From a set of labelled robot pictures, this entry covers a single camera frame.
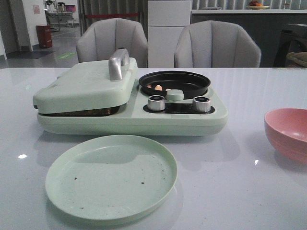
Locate orange shrimp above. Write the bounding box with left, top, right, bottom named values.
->
left=147, top=84, right=170, bottom=91

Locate white bread slice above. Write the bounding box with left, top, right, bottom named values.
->
left=41, top=106, right=120, bottom=117

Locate mint green breakfast maker lid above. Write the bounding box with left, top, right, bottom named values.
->
left=33, top=49, right=138, bottom=115

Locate pink plastic bowl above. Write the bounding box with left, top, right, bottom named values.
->
left=264, top=108, right=307, bottom=164

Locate mint green breakfast maker base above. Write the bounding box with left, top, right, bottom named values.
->
left=37, top=80, right=228, bottom=136

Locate left silver control knob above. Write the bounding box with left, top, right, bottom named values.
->
left=147, top=95, right=165, bottom=112

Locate silver control knob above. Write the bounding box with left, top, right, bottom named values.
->
left=192, top=96, right=211, bottom=113
left=147, top=95, right=165, bottom=112

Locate right silver control knob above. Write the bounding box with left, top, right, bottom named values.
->
left=192, top=96, right=211, bottom=113

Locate black round frying pan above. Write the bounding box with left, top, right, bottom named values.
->
left=139, top=70, right=211, bottom=99

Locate mint green round plate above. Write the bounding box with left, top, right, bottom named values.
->
left=45, top=135, right=177, bottom=225

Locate right grey upholstered chair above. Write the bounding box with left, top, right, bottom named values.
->
left=174, top=20, right=261, bottom=68

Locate grey upholstered chair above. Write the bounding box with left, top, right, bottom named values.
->
left=174, top=20, right=261, bottom=68
left=76, top=18, right=148, bottom=68

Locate left grey upholstered chair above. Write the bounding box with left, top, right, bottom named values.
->
left=76, top=18, right=148, bottom=68

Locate white cabinet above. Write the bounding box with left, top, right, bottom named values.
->
left=148, top=0, right=192, bottom=68

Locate red bin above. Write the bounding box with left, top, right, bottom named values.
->
left=36, top=25, right=52, bottom=48

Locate grey kitchen counter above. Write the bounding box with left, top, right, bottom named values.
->
left=191, top=9, right=307, bottom=67

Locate fruit plate on counter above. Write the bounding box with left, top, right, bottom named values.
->
left=247, top=0, right=269, bottom=10

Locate beige cushion at right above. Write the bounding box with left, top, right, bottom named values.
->
left=286, top=52, right=307, bottom=68

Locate dark appliance at right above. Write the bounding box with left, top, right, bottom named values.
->
left=273, top=23, right=307, bottom=67

